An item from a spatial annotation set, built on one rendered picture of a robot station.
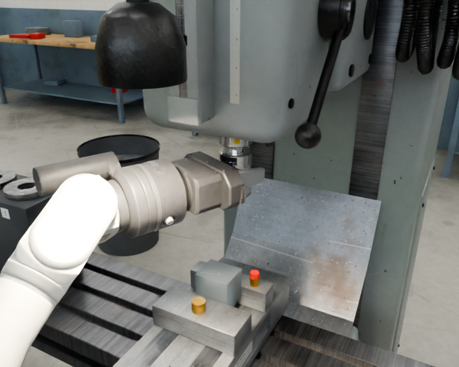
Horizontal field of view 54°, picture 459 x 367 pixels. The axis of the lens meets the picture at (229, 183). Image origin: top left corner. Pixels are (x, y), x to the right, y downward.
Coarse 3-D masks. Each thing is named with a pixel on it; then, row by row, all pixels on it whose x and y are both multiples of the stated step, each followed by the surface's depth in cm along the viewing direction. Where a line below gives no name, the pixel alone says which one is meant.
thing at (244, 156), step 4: (224, 148) 64; (244, 148) 64; (248, 148) 64; (220, 152) 63; (224, 152) 63; (228, 152) 63; (240, 152) 63; (244, 152) 63; (248, 152) 63; (220, 156) 63; (224, 156) 62; (228, 156) 62; (232, 156) 62; (236, 156) 62; (240, 156) 62; (244, 156) 62; (248, 156) 62; (224, 160) 62; (228, 160) 62; (232, 160) 62; (236, 160) 62; (240, 160) 62; (244, 160) 62
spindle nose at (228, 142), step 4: (220, 136) 62; (220, 140) 62; (224, 140) 61; (228, 140) 61; (232, 140) 61; (240, 140) 61; (224, 144) 61; (228, 144) 61; (232, 144) 61; (236, 144) 61; (240, 144) 61; (244, 144) 61; (248, 144) 62
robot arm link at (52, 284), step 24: (72, 192) 47; (96, 192) 48; (48, 216) 45; (72, 216) 46; (96, 216) 47; (24, 240) 44; (48, 240) 44; (72, 240) 45; (96, 240) 47; (24, 264) 44; (48, 264) 44; (72, 264) 45; (48, 288) 45
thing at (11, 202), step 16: (0, 176) 98; (16, 176) 97; (0, 192) 92; (16, 192) 89; (32, 192) 89; (0, 208) 89; (16, 208) 86; (32, 208) 87; (0, 224) 91; (16, 224) 88; (0, 240) 93; (16, 240) 90; (0, 256) 95; (0, 272) 97
